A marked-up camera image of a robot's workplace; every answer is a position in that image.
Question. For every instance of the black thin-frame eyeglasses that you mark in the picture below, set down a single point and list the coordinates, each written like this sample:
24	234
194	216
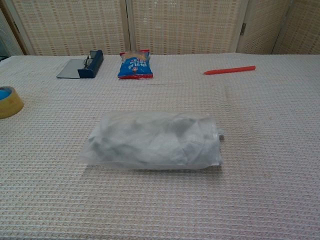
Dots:
87	61

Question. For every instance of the blue red snack packet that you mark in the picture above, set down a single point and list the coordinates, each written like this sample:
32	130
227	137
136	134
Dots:
135	67

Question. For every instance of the grey cloth garment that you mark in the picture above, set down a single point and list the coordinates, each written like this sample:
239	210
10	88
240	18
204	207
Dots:
155	142

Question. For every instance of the tan tape roll blue core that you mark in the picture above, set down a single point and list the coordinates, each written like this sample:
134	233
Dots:
11	103

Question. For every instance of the beige woven folding screen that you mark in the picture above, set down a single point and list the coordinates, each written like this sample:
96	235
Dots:
180	25

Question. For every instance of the open blue glasses case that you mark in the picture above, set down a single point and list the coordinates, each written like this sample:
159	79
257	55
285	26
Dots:
93	66

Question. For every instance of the red plastic pen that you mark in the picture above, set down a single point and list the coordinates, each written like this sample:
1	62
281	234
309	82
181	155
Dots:
230	70

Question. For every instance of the white plastic-wrapped bundle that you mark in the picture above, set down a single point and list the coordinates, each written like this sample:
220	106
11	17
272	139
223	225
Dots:
160	160

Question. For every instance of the white woven tablecloth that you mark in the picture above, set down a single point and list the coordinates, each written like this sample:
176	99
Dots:
160	200

